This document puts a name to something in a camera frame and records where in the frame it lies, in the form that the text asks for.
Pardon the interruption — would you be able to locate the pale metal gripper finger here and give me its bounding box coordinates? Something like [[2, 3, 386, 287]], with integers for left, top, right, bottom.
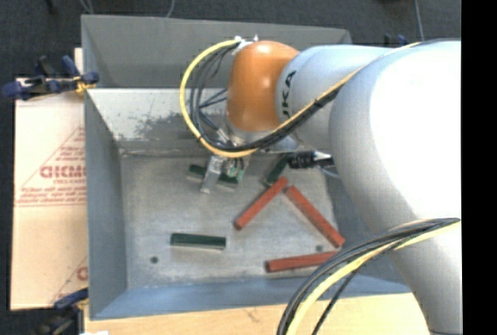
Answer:
[[199, 155, 223, 194]]

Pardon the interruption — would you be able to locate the grey metal bin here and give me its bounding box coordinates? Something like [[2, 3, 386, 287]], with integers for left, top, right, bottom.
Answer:
[[80, 14, 413, 321]]

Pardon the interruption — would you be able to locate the red-brown flat block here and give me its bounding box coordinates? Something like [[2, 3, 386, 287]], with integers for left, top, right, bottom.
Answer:
[[264, 250, 338, 274], [233, 176, 290, 231], [284, 185, 346, 249]]

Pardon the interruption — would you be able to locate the brown cardboard board red print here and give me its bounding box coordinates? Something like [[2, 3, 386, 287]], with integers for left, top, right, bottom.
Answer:
[[9, 47, 90, 312]]

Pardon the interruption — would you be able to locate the black cylinder on white bracket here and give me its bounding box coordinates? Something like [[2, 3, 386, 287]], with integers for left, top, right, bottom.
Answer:
[[287, 148, 335, 171]]

